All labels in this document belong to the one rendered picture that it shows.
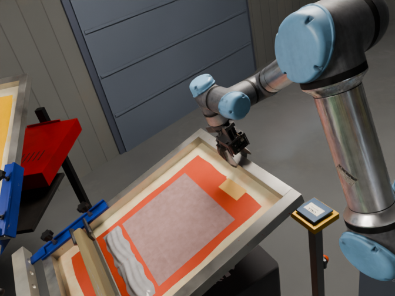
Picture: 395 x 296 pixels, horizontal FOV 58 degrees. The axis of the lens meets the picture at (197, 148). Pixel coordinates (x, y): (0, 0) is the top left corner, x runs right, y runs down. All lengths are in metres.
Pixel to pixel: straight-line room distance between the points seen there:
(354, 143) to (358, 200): 0.12
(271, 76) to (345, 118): 0.34
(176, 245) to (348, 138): 0.69
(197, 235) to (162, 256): 0.13
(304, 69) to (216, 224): 0.66
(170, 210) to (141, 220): 0.12
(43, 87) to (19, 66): 0.28
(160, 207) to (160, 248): 0.18
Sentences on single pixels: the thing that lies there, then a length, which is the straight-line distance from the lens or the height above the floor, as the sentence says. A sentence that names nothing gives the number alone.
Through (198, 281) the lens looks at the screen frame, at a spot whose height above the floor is 1.17.
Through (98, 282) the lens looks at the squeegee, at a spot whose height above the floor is 1.18.
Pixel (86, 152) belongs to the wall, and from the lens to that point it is 3.96.
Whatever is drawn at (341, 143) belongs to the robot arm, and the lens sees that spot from 0.68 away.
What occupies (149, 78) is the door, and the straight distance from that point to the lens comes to 4.15.
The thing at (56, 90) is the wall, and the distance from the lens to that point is 3.69.
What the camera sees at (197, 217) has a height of 1.17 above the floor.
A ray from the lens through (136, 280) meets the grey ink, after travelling 1.17.
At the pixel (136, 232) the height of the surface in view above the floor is 1.12.
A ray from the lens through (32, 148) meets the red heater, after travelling 2.27.
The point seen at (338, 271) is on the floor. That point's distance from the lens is 2.51.
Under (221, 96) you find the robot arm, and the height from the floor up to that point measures 1.58.
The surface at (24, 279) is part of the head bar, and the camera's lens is 1.40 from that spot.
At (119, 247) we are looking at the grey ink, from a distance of 1.30.
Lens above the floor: 1.96
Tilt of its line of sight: 31 degrees down
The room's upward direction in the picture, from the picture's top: 14 degrees counter-clockwise
